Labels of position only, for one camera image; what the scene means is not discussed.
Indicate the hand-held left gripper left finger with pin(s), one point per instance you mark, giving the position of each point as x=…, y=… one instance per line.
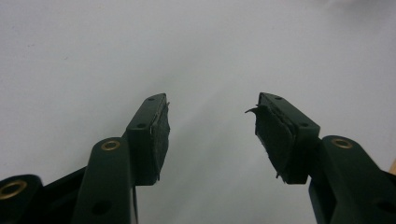
x=143, y=143

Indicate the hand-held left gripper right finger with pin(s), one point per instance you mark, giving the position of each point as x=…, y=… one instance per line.
x=299, y=140

